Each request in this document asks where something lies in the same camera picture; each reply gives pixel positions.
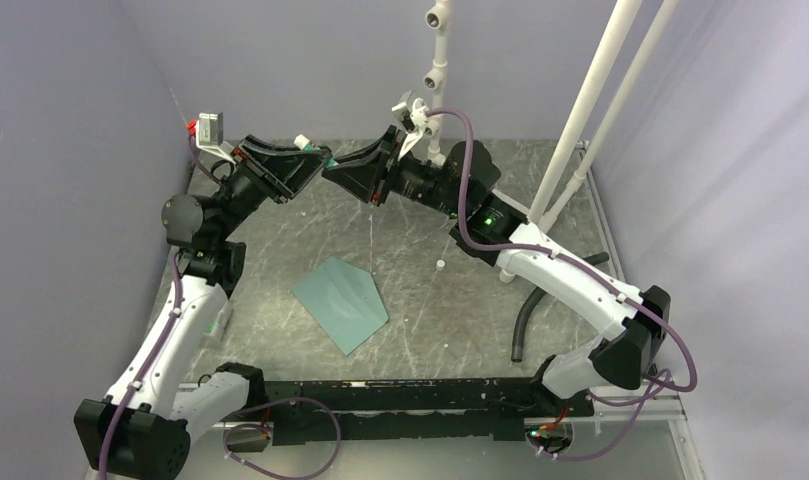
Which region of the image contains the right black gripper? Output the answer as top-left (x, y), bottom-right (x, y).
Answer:
top-left (323, 126), bottom-right (466, 219)

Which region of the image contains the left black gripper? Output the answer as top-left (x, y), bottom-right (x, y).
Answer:
top-left (212, 134), bottom-right (332, 242)

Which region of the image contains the green white glue stick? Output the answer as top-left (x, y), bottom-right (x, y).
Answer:
top-left (293, 134), bottom-right (337, 169)

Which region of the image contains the teal envelope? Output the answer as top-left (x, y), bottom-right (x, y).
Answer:
top-left (291, 257), bottom-right (389, 355)

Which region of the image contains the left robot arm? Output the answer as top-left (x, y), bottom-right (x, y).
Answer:
top-left (74, 132), bottom-right (333, 479)

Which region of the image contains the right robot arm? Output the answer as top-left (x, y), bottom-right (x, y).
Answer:
top-left (322, 126), bottom-right (669, 415)

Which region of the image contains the green label plastic box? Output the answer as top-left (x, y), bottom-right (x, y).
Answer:
top-left (205, 301), bottom-right (233, 343)

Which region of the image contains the black foam tube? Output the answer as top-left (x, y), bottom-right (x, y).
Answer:
top-left (510, 251), bottom-right (611, 364)

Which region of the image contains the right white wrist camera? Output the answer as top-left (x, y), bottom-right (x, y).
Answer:
top-left (391, 90), bottom-right (434, 160)

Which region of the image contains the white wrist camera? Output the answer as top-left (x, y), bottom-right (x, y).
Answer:
top-left (187, 112), bottom-right (236, 164)
top-left (391, 90), bottom-right (434, 160)

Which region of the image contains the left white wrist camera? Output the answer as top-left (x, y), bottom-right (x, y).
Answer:
top-left (187, 112), bottom-right (236, 164)

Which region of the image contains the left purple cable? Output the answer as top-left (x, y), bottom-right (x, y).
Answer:
top-left (95, 132), bottom-right (342, 480)

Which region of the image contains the purple cable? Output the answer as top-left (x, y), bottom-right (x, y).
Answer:
top-left (427, 107), bottom-right (699, 464)
top-left (95, 132), bottom-right (342, 480)

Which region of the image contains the white pvc pipe frame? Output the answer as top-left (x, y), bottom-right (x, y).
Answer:
top-left (421, 0), bottom-right (681, 285)

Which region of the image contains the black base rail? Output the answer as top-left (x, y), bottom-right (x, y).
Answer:
top-left (225, 377), bottom-right (594, 446)

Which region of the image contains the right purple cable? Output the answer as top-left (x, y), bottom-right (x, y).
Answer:
top-left (427, 107), bottom-right (699, 464)

